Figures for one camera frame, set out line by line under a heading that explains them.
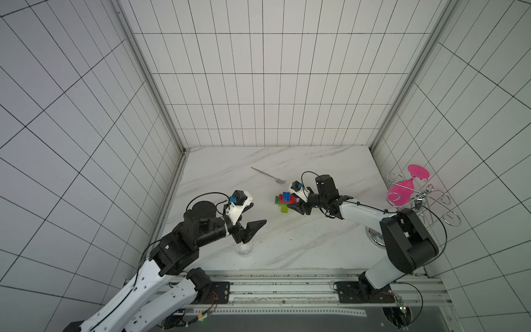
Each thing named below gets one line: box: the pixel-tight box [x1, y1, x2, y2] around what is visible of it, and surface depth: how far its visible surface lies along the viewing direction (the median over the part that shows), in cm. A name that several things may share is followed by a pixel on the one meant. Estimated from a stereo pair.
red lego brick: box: [278, 193, 294, 205], surface depth 87 cm
